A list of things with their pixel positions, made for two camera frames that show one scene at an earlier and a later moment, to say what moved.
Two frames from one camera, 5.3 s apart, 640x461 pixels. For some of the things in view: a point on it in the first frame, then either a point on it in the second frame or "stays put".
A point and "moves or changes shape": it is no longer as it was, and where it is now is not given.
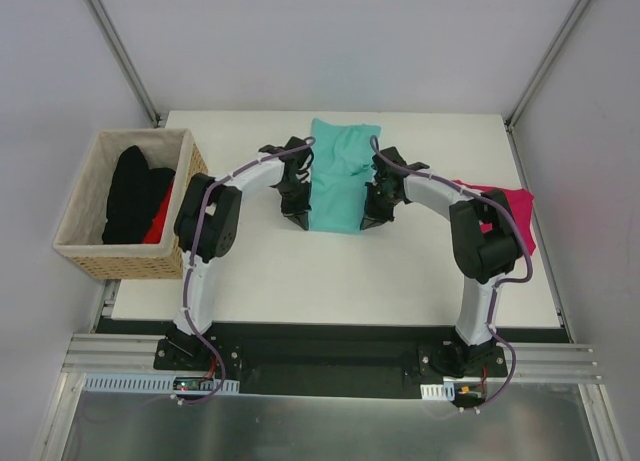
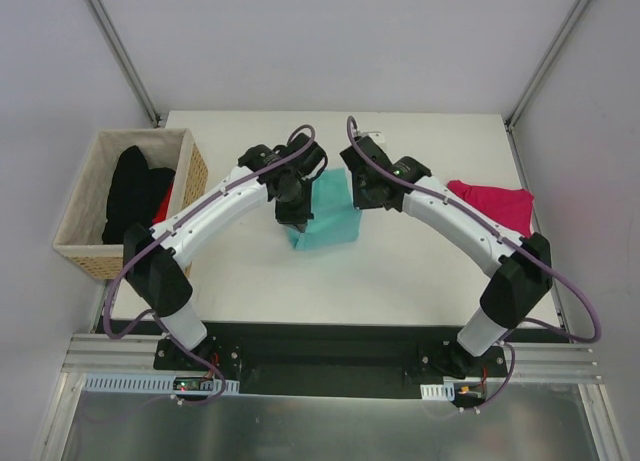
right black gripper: [377, 201] → [364, 195]
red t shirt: [155, 232] stays put
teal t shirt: [341, 167] moves or changes shape
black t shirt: [134, 197] stays put
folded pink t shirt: [521, 203] stays put
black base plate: [329, 359] stays put
